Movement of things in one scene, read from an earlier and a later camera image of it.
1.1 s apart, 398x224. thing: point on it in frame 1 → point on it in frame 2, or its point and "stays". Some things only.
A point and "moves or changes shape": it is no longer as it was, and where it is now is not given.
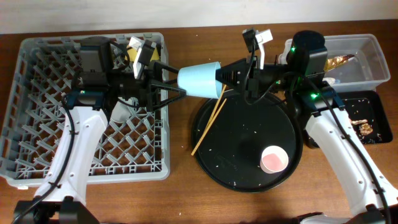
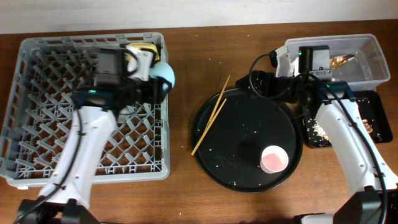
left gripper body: x=133 y=87 stays
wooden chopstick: x=216 y=106 stays
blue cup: x=200 y=80 moves or changes shape
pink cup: x=274 y=159 stays
